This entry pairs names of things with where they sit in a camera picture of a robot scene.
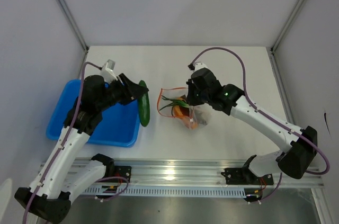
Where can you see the green toy cucumber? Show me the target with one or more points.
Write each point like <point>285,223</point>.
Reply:
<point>144,110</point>

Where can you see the clear zip bag orange zipper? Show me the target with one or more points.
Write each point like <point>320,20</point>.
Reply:
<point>176,93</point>

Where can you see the aluminium mounting rail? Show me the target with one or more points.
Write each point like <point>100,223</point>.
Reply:
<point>200,173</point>

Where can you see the green toy scallion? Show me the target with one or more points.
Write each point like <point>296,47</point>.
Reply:
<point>174,102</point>

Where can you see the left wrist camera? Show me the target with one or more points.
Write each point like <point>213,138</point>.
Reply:
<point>107,71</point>

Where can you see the white slotted cable duct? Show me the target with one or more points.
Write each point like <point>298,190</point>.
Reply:
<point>170,191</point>

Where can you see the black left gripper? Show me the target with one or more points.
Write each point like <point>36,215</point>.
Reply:
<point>130,90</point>

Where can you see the grey toy fish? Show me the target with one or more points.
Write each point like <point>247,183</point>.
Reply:
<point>202,117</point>

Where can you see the blue plastic bin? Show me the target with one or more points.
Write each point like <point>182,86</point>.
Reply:
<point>119,127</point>

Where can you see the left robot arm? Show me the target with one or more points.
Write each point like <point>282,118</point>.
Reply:
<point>48,196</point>

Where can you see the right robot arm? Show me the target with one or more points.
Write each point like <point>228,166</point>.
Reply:
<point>294,155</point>

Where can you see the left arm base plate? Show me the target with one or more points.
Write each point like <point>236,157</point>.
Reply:
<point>123,173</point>

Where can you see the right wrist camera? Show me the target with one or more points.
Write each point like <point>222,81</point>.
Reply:
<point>194,66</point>

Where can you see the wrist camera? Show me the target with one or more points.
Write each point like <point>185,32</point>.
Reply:
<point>107,71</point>
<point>194,66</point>

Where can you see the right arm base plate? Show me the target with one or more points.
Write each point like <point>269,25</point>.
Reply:
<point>243,176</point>

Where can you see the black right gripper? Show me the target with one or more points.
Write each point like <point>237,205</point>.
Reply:
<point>190,99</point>

